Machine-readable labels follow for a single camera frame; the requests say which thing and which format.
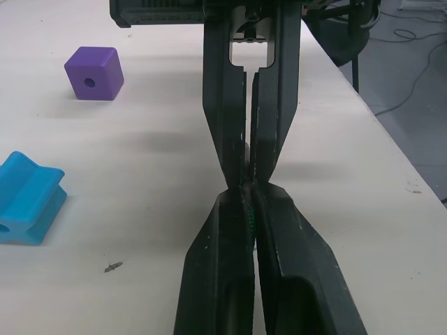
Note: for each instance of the green lace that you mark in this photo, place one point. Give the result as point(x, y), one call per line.
point(250, 223)

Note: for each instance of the black chair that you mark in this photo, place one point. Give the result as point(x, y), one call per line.
point(338, 38)

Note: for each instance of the purple cube block with hole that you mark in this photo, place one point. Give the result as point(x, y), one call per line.
point(93, 74)

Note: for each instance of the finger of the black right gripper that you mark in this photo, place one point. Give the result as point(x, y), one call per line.
point(221, 104)
point(279, 104)

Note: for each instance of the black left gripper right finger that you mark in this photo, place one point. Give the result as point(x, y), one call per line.
point(307, 279)

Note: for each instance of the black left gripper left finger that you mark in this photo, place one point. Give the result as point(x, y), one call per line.
point(216, 272)

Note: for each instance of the blue star block with hole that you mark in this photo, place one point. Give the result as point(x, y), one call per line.
point(28, 199)

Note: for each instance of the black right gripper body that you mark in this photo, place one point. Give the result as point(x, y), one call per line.
point(157, 12)

